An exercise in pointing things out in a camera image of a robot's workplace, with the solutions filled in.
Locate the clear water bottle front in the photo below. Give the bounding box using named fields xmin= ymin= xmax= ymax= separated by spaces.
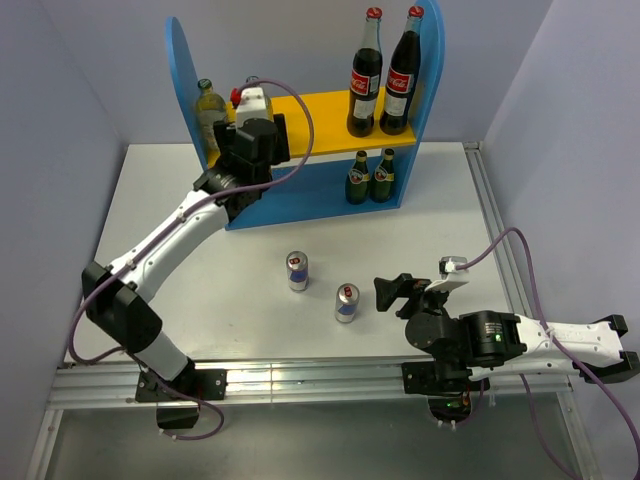
xmin=195 ymin=78 xmax=228 ymax=153

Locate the clear water bottle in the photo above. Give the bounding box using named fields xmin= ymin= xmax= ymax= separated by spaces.
xmin=245 ymin=75 xmax=274 ymax=120
xmin=195 ymin=78 xmax=228 ymax=153

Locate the red bull can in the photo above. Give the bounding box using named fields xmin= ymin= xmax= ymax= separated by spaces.
xmin=334 ymin=283 xmax=360 ymax=323
xmin=286 ymin=251 xmax=309 ymax=292

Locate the tall Coca-Cola bottle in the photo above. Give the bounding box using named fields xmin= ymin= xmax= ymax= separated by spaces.
xmin=380 ymin=5 xmax=424 ymax=135

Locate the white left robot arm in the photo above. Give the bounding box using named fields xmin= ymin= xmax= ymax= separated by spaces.
xmin=82 ymin=114 xmax=290 ymax=399

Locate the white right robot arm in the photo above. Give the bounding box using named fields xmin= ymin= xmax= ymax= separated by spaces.
xmin=374 ymin=272 xmax=639 ymax=396

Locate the blue and yellow shelf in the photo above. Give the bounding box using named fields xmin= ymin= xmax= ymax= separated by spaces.
xmin=165 ymin=0 xmax=447 ymax=232

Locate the green Perrier bottle left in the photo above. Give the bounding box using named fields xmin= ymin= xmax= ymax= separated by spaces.
xmin=345 ymin=150 xmax=370 ymax=205

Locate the green perrier bottle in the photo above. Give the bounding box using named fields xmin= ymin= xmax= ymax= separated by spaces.
xmin=370 ymin=148 xmax=395 ymax=203
xmin=345 ymin=150 xmax=370 ymax=205

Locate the green Perrier bottle right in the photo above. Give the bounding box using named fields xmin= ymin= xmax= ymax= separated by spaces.
xmin=370 ymin=148 xmax=395 ymax=203

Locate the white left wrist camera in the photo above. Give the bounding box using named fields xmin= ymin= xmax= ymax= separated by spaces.
xmin=230 ymin=86 xmax=272 ymax=129

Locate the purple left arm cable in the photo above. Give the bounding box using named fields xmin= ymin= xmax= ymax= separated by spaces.
xmin=67 ymin=77 xmax=316 ymax=441

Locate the aluminium frame rail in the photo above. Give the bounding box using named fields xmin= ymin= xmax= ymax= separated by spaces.
xmin=24 ymin=141 xmax=601 ymax=480

